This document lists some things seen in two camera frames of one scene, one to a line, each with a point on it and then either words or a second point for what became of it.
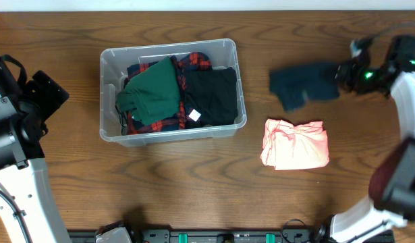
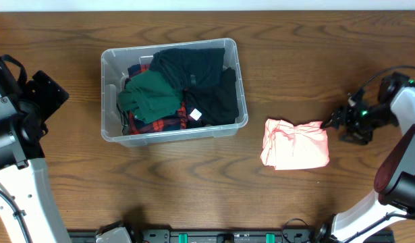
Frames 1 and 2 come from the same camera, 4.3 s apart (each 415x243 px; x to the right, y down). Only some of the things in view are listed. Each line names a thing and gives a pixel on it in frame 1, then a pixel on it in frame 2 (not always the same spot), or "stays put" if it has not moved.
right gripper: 345,74 -> 357,138
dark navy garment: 297,84 -> 190,67
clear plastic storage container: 171,93 stays put
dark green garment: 152,95 stays put
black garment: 212,93 stays put
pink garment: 288,146 stays put
